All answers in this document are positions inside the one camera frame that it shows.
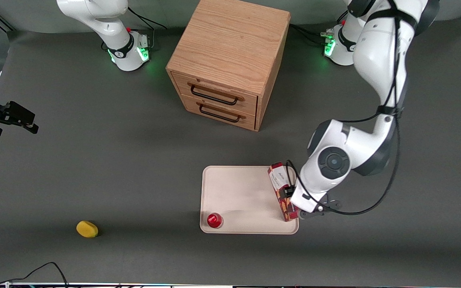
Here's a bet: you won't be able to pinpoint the wooden two-drawer cabinet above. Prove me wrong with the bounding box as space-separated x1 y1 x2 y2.
166 0 291 132

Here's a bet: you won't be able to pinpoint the black left arm wrist cable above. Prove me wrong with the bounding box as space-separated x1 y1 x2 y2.
286 0 402 216

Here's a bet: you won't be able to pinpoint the black arm base cables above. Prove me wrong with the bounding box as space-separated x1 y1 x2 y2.
102 7 168 51
289 11 349 46

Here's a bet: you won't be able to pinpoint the wooden drawer front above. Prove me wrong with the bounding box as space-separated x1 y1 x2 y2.
180 95 257 131
172 72 259 117

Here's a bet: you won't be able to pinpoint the black left arm base cables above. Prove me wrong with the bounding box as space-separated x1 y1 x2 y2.
289 11 349 46

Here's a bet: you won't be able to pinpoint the black cable on table edge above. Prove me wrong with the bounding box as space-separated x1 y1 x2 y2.
0 262 69 288

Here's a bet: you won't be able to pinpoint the yellow oval object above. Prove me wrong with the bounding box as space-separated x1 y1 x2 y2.
76 220 99 238

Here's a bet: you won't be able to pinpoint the red cookie box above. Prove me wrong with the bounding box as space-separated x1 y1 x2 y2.
267 161 299 222

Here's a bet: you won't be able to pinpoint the black right arm base cables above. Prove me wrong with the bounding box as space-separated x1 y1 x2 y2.
102 7 168 51

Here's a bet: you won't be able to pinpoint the small red cup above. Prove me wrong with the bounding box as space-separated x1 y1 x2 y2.
207 213 224 229

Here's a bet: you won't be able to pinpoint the dark grey table mat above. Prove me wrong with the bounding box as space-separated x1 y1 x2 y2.
0 16 461 285

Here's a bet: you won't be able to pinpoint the black metal drawer handle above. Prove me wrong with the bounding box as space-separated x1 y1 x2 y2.
196 102 246 123
187 82 245 106

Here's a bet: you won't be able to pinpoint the beige plastic tray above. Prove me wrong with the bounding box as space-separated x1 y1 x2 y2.
200 166 299 235

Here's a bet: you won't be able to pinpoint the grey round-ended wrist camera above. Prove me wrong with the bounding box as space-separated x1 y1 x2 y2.
299 194 342 220

